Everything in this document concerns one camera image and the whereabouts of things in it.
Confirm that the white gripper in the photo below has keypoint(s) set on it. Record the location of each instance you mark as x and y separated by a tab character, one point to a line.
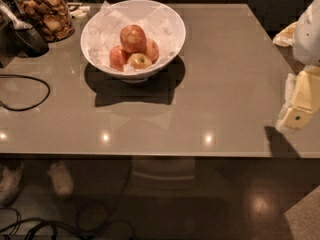
308	37

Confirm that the large red top apple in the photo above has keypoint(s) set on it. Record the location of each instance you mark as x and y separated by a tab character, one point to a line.
133	39

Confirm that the red apple right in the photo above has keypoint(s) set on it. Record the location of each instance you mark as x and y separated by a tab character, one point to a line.
151	50

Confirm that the yellow-red apple front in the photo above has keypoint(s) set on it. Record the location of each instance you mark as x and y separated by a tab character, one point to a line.
139	61

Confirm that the red apple left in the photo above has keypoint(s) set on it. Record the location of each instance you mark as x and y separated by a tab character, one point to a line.
118	57

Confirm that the white paper bowl liner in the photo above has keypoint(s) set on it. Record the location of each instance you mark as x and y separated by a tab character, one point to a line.
103	37

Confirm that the white ceramic bowl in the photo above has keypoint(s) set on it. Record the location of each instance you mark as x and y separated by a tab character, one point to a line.
100	34

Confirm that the small white items behind bowl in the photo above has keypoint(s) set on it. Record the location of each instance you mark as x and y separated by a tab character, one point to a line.
78	11

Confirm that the yellow cloth at table edge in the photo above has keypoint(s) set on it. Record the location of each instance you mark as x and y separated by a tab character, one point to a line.
285	37

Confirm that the white shoe right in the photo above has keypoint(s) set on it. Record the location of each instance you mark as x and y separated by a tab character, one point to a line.
61	180

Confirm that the white shoe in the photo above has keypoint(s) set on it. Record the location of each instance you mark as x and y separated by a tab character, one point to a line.
10	184
61	180

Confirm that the glass jar of dried chips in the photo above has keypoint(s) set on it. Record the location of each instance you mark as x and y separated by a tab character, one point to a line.
51	16

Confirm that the black round device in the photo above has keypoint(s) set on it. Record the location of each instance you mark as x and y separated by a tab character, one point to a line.
31	42

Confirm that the white shoe left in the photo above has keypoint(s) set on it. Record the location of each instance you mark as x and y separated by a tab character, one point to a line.
10	184

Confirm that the white spoon handle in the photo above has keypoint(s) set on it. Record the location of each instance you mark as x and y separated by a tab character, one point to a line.
17	23

